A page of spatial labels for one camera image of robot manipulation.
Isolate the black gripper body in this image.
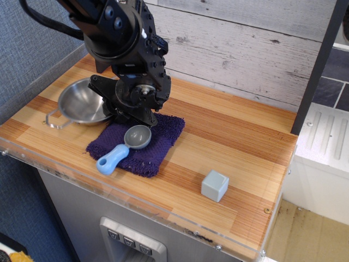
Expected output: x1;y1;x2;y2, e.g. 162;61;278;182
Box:
87;1;171;127

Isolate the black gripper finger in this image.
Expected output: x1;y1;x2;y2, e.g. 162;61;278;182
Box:
103;99;122;123

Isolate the small steel bowl with handle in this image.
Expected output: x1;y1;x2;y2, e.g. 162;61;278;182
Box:
45;78;112;129

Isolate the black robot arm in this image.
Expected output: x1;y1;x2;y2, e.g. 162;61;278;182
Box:
59;1;171;127

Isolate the pale grey block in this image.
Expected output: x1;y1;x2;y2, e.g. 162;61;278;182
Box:
201;170;229;203

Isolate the blue grey measuring scoop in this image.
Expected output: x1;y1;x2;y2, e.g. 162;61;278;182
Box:
96;125;152;175

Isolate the clear acrylic edge guard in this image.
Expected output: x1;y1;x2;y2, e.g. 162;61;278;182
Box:
1;132;297;261

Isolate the steel button panel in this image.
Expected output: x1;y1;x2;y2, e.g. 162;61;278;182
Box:
100;217;167;261

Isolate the yellow black object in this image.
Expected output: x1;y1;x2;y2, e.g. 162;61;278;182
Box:
1;233;34;262

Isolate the white toy sink unit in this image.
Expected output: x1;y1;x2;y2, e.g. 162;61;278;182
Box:
283;103;348;224

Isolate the dark grey left post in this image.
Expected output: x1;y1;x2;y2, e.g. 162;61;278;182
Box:
94;56;113;74

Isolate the dark grey post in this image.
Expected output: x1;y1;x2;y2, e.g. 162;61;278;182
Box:
291;0;348;135
94;56;113;74

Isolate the dark grey right post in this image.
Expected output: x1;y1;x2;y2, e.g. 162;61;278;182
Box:
291;0;348;135

